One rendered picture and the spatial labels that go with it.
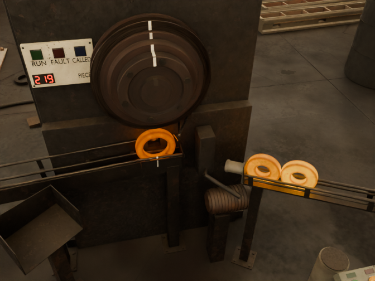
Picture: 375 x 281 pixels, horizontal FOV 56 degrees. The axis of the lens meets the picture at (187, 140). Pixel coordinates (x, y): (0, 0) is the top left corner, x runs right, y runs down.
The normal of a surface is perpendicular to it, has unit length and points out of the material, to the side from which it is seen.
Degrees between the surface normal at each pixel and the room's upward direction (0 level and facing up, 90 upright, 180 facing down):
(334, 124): 0
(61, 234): 5
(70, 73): 90
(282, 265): 0
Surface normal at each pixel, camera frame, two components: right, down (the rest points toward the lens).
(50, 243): -0.04, -0.73
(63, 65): 0.22, 0.62
